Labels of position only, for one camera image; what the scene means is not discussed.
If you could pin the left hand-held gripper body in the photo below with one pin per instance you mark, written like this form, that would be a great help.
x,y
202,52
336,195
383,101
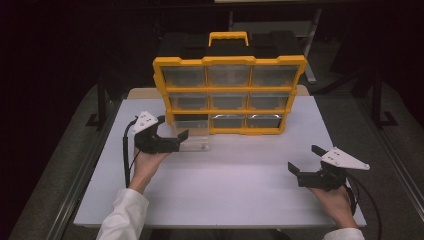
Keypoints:
x,y
150,145

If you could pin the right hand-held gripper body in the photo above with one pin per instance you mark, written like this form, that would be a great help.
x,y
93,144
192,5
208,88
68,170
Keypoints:
x,y
328,180

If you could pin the pulled-out clear plastic drawer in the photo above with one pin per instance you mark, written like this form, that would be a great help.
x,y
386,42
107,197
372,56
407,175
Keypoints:
x,y
196,141

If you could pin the yellow and black drawer organizer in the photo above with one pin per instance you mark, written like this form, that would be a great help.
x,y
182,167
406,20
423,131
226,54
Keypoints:
x,y
230,61

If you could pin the person's left hand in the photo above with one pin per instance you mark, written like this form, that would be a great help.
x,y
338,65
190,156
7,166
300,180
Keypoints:
x,y
145,168

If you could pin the person's right hand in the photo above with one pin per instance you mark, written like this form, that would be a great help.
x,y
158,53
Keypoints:
x,y
340,205

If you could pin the black metal stand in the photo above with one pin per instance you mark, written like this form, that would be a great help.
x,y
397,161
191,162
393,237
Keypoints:
x,y
101,106
377,100

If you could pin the set of closed clear drawers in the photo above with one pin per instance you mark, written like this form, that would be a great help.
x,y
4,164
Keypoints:
x,y
228,76

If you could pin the aluminium frame rail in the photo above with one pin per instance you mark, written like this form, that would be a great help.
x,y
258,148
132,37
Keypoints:
x,y
66,210
396,166

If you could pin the grey metal post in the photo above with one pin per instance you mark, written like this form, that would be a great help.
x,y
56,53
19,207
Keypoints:
x,y
312,46

